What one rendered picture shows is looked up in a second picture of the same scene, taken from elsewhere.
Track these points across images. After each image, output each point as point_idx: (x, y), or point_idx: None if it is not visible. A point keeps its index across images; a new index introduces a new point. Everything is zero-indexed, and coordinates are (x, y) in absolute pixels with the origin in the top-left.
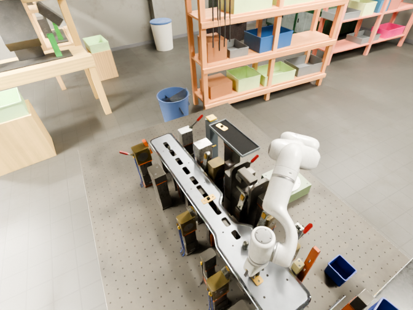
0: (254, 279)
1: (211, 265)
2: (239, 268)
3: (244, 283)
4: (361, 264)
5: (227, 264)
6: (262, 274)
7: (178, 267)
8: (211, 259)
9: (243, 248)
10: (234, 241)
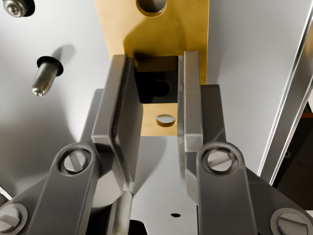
0: (192, 42)
1: (293, 136)
2: (234, 144)
3: (302, 45)
4: None
5: (274, 176)
6: (68, 37)
7: (311, 102)
8: (308, 190)
9: (132, 196)
10: (154, 221)
